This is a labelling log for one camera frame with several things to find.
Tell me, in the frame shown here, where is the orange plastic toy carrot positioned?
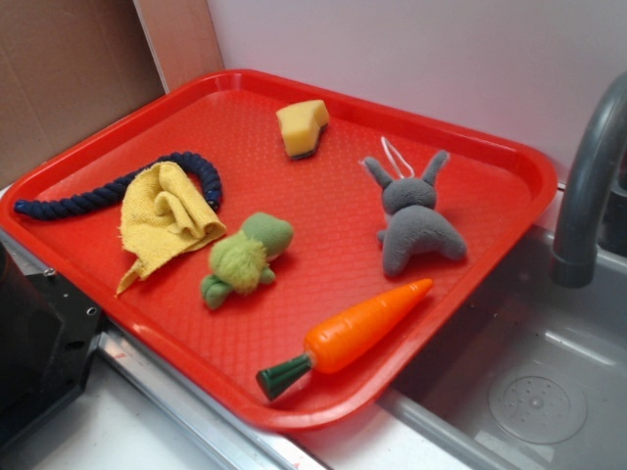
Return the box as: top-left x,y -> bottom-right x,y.
256,278 -> 433,400

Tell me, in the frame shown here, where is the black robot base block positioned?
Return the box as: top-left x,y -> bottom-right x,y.
1,248 -> 103,450

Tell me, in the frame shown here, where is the red plastic tray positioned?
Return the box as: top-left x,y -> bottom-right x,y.
1,70 -> 557,432

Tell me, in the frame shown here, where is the green plush frog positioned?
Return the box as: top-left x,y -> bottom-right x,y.
200,212 -> 294,310

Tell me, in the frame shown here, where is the grey plush bunny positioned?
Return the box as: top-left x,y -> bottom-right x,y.
362,137 -> 467,277

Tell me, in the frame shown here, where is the yellow sponge piece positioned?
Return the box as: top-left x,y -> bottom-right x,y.
275,99 -> 330,160

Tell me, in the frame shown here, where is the yellow cloth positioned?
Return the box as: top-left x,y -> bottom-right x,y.
117,162 -> 226,295

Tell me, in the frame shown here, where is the grey sink basin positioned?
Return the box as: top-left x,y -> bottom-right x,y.
380,228 -> 626,469

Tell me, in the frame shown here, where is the grey faucet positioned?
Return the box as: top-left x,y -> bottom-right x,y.
550,73 -> 626,288

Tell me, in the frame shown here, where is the brown cardboard panel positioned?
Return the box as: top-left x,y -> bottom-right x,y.
1,1 -> 164,186

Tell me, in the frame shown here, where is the dark blue rope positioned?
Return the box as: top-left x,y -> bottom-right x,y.
13,152 -> 223,222

